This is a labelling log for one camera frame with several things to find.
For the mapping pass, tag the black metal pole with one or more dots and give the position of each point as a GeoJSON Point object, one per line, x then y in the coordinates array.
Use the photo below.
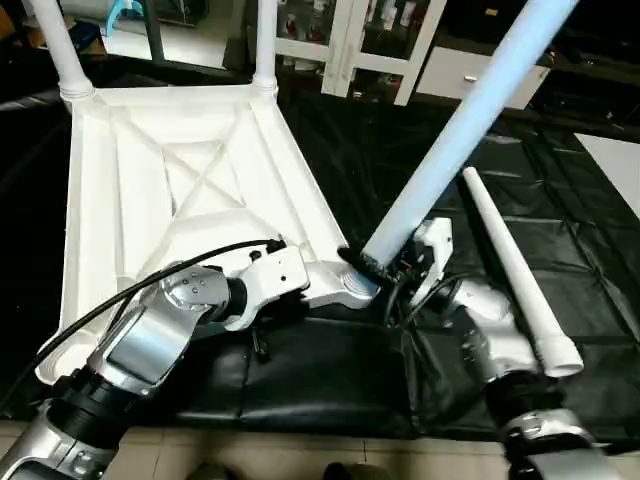
{"type": "Point", "coordinates": [152, 30]}

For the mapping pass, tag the white drawer unit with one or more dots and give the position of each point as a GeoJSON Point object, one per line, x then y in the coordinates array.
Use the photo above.
{"type": "Point", "coordinates": [480, 78]}

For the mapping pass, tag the white glass-door cabinet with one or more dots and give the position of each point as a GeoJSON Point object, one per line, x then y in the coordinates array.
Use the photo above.
{"type": "Point", "coordinates": [350, 50]}

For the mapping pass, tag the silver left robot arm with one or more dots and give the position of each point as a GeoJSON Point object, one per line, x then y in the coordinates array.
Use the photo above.
{"type": "Point", "coordinates": [150, 340]}

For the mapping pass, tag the brown cardboard box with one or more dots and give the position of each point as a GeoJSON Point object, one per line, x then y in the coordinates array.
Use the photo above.
{"type": "Point", "coordinates": [85, 35]}

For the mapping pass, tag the blue plastic tool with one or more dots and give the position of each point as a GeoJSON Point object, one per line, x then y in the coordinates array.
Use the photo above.
{"type": "Point", "coordinates": [120, 15]}

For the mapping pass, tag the white flat board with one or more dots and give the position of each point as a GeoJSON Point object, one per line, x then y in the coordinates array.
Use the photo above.
{"type": "Point", "coordinates": [610, 170]}

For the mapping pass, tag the black work mat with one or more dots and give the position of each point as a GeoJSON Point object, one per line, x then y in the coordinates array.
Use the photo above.
{"type": "Point", "coordinates": [330, 380]}

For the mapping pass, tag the white plastic table top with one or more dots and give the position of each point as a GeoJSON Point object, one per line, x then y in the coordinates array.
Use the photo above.
{"type": "Point", "coordinates": [120, 190]}

